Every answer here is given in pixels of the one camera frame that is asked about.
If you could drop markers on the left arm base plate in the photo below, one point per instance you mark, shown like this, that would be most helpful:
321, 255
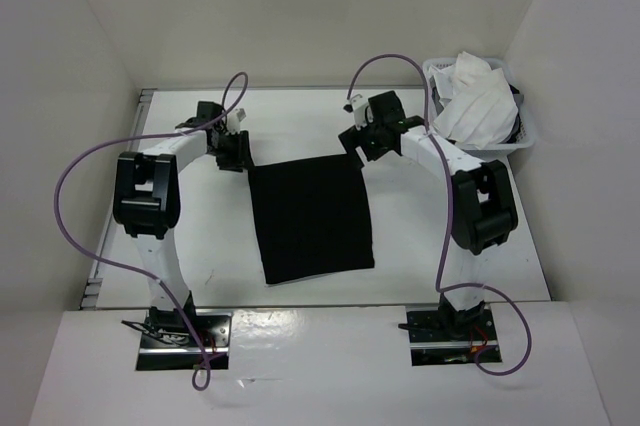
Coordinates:
172, 349

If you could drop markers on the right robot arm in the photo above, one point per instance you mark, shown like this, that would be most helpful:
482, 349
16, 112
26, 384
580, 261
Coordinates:
481, 210

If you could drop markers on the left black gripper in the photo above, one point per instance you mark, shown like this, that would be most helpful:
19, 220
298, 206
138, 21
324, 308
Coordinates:
242, 157

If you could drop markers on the white skirt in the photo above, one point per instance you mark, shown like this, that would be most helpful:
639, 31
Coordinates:
478, 106

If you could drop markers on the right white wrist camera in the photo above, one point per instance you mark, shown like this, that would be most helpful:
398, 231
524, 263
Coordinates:
360, 109

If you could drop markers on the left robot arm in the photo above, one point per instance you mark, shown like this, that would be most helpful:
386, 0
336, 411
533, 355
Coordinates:
147, 204

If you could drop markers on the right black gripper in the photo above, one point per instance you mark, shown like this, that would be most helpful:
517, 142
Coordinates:
353, 138

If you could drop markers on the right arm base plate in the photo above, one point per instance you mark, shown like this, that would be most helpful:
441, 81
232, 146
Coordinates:
432, 343

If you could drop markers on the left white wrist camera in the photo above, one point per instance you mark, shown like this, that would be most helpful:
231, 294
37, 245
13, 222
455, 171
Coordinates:
234, 119

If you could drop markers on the white plastic laundry basket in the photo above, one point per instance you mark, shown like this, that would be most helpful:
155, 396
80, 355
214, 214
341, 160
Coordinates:
523, 134

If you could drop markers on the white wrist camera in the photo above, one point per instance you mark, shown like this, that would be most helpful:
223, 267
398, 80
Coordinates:
360, 109
234, 119

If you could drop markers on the black skirt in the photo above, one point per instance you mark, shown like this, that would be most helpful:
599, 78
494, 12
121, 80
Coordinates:
311, 218

